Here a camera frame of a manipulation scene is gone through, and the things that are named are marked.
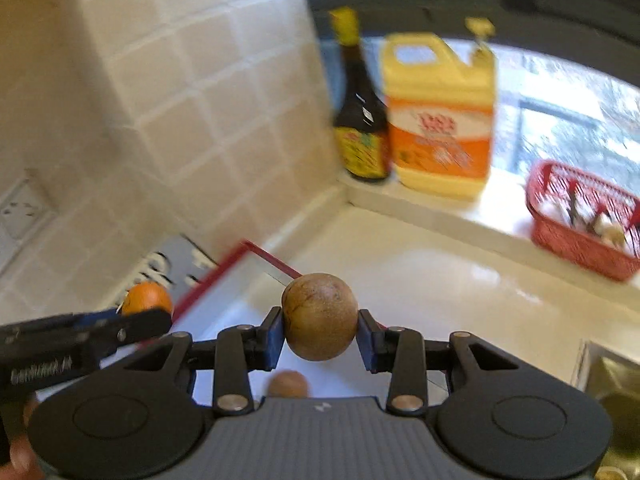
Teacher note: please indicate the steel sink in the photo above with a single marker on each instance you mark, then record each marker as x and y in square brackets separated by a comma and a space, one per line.
[613, 380]

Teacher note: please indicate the dark window frame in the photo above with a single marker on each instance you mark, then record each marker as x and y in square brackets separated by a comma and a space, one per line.
[600, 34]

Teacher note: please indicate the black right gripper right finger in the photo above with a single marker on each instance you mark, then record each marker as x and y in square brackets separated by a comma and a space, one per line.
[406, 356]

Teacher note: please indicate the white wall socket panel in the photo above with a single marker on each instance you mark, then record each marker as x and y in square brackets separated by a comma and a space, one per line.
[26, 208]

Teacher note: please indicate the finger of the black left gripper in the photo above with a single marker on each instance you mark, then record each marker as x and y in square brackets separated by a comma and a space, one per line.
[90, 318]
[142, 326]

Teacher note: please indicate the dark soy sauce bottle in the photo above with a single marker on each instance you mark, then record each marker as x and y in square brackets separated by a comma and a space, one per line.
[360, 125]

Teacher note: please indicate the yellow detergent jug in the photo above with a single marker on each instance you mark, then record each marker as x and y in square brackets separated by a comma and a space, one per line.
[441, 111]

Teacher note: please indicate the red rimmed white tray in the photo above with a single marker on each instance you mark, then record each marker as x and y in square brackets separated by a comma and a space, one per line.
[126, 350]

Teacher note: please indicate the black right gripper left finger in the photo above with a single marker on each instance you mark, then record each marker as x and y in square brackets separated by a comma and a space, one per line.
[237, 351]

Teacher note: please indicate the red plastic basket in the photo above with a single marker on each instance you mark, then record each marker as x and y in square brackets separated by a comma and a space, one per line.
[584, 219]

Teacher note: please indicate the orange tangerine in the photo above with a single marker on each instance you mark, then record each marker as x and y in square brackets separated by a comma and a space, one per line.
[146, 296]

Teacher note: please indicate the blue sleep tight mat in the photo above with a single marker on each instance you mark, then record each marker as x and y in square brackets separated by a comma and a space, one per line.
[177, 264]

